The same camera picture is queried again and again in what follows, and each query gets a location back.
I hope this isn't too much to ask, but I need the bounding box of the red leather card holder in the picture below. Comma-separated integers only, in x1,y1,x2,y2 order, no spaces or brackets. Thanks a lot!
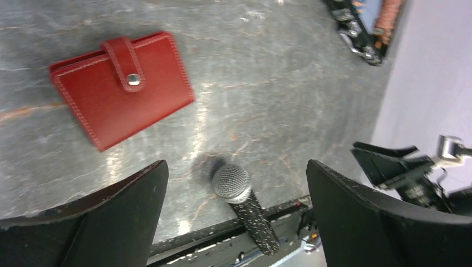
49,31,195,151

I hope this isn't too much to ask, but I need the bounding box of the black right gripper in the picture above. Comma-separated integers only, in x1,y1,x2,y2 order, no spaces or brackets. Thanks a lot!
351,142,471,216

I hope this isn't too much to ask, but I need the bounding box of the black microphone with silver grille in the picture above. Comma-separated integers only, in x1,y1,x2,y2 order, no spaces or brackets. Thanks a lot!
212,164,280,256

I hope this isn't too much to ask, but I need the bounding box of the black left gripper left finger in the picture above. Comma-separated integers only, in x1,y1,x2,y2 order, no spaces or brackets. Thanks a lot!
1,160,169,266

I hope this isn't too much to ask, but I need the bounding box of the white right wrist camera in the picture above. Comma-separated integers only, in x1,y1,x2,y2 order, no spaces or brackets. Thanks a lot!
437,135,471,165

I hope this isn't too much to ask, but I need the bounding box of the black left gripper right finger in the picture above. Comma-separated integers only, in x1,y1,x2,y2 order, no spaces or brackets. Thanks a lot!
306,160,471,266

